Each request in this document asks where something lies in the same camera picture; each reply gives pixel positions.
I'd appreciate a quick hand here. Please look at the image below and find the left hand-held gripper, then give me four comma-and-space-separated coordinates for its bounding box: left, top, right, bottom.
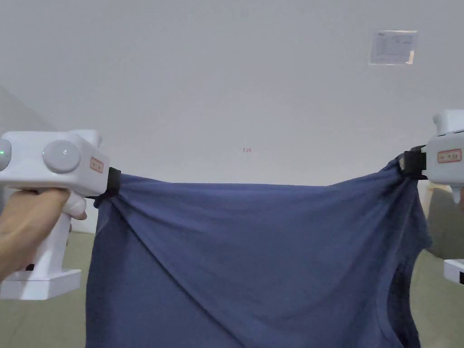
0, 129, 122, 301

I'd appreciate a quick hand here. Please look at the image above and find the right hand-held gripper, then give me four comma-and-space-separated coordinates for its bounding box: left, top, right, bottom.
397, 109, 464, 287

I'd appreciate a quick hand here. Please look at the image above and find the dark blue shirt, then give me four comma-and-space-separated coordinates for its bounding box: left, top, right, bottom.
84, 159, 434, 348

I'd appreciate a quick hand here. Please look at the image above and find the person's left hand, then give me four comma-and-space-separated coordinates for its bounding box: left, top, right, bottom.
0, 188, 87, 284

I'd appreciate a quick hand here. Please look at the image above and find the white paper notice sheet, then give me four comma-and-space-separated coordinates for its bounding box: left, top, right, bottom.
369, 29, 419, 66

